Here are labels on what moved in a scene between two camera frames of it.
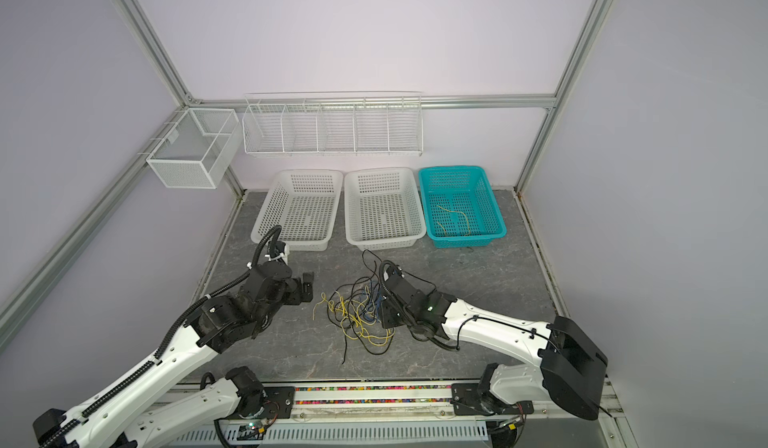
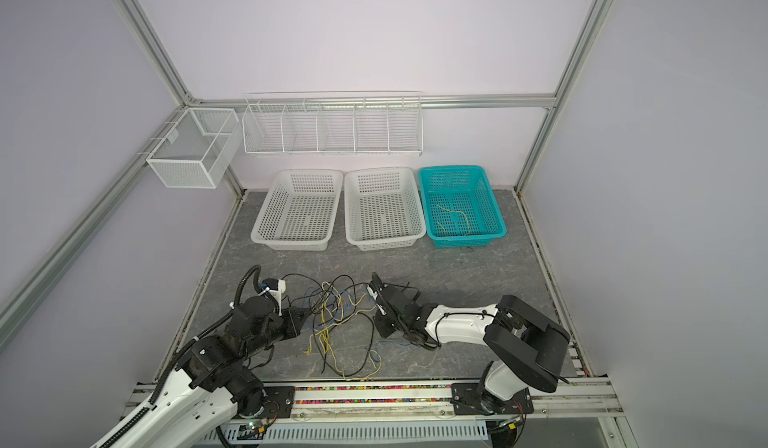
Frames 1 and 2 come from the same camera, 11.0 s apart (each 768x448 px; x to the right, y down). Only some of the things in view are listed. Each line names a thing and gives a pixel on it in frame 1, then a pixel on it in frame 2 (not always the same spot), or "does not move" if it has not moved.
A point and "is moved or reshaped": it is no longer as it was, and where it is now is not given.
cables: (453, 212) does not move
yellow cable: (359, 320) is moved or reshaped
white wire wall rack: (328, 124) does not move
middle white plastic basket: (383, 209) does not move
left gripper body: (293, 296) → (280, 328)
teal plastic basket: (460, 206) does not move
